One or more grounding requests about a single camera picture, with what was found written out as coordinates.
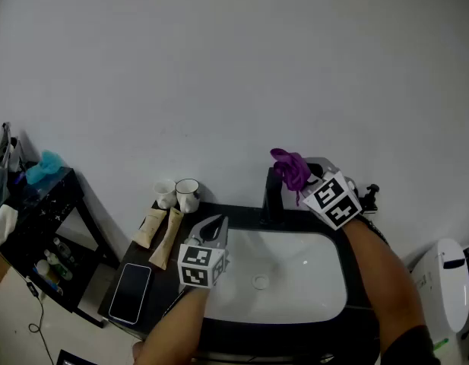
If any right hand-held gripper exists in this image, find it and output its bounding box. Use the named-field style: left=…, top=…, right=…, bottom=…
left=302, top=157, right=363, bottom=230

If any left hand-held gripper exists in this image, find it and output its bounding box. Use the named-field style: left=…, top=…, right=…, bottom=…
left=176, top=214, right=230, bottom=290

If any purple cloth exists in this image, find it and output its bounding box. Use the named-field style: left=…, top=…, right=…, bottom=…
left=270, top=148, right=313, bottom=207

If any black faucet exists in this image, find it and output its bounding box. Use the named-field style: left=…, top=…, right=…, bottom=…
left=258, top=167, right=287, bottom=230

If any person's left forearm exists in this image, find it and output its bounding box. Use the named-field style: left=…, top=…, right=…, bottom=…
left=137, top=285, right=211, bottom=365

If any person's right forearm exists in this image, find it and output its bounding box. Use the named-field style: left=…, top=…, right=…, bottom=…
left=342, top=217, right=427, bottom=353

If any white cloth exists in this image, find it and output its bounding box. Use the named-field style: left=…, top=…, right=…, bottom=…
left=0, top=204, right=19, bottom=250

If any white mug with dark rim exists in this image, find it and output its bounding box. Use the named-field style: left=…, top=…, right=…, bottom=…
left=175, top=178, right=201, bottom=214

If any long beige tube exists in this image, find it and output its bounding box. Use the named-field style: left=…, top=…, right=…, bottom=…
left=148, top=207, right=184, bottom=270

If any black soap dispenser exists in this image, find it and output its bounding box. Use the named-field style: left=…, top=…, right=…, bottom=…
left=357, top=183, right=380, bottom=215

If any plain white mug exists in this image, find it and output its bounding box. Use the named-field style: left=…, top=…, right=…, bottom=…
left=153, top=179, right=178, bottom=210

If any short beige tube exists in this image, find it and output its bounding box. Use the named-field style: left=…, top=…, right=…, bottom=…
left=133, top=207, right=169, bottom=249

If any black vanity cabinet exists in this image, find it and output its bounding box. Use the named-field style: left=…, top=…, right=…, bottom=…
left=97, top=199, right=383, bottom=365

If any white sink basin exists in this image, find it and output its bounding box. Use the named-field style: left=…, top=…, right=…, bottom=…
left=201, top=228, right=348, bottom=325

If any dark smartphone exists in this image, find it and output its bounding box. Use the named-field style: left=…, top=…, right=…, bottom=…
left=107, top=262, right=153, bottom=325

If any clear bottle with green label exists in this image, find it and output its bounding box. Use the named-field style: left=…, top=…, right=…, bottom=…
left=52, top=236, right=76, bottom=268
left=43, top=249, right=74, bottom=281

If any black speckled side table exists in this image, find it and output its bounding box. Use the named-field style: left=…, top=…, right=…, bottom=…
left=0, top=167, right=121, bottom=329

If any white toilet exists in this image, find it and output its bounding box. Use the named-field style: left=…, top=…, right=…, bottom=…
left=408, top=237, right=469, bottom=365

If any white jar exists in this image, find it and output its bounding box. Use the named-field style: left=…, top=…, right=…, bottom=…
left=35, top=259, right=60, bottom=284

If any teal bath puff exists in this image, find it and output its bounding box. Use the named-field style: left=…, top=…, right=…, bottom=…
left=25, top=149, right=65, bottom=186

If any dark laptop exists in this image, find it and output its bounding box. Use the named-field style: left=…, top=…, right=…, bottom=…
left=55, top=349, right=98, bottom=365

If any person's black clothing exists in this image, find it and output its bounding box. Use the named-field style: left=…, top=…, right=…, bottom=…
left=382, top=325, right=442, bottom=365

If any black right wrist strap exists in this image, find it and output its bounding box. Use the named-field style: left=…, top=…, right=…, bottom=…
left=355, top=217, right=388, bottom=245

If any black wrist strap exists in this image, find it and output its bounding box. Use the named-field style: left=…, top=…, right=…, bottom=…
left=161, top=287, right=190, bottom=319
left=355, top=217, right=388, bottom=245

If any black left wrist strap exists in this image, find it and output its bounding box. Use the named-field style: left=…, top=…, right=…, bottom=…
left=161, top=287, right=190, bottom=319

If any black floor cable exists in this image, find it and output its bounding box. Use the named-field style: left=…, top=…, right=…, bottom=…
left=25, top=275, right=55, bottom=365

